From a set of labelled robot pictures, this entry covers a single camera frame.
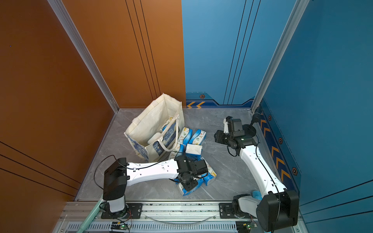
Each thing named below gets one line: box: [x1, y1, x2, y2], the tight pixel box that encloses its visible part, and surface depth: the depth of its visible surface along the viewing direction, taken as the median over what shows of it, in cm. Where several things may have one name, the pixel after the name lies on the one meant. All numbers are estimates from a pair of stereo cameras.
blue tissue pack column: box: [159, 116, 174, 133], surface depth 101 cm
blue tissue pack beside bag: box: [176, 143, 187, 157], surface depth 89 cm
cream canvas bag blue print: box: [124, 93, 186, 163], surface depth 88 cm
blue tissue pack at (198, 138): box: [188, 129, 207, 146], surface depth 95 cm
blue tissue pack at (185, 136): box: [177, 126, 193, 146], surface depth 95 cm
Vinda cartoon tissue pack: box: [147, 132, 162, 145], surface depth 89 cm
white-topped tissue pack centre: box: [185, 143, 203, 161], surface depth 84 cm
